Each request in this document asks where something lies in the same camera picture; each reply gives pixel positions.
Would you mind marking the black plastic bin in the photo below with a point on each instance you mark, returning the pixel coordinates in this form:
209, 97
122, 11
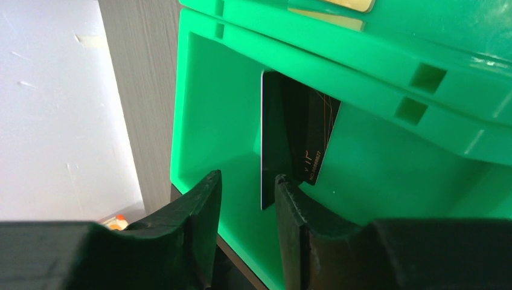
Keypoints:
230, 271

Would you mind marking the gold card in bin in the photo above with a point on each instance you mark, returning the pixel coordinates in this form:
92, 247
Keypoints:
347, 14

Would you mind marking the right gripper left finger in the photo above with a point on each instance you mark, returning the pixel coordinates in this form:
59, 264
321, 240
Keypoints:
173, 248

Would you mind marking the green plastic bin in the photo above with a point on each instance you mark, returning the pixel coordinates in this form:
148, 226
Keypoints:
374, 168

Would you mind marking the dark credit card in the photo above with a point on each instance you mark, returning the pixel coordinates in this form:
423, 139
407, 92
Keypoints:
309, 116

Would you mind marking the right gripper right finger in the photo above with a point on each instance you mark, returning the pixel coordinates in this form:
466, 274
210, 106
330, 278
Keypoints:
321, 250

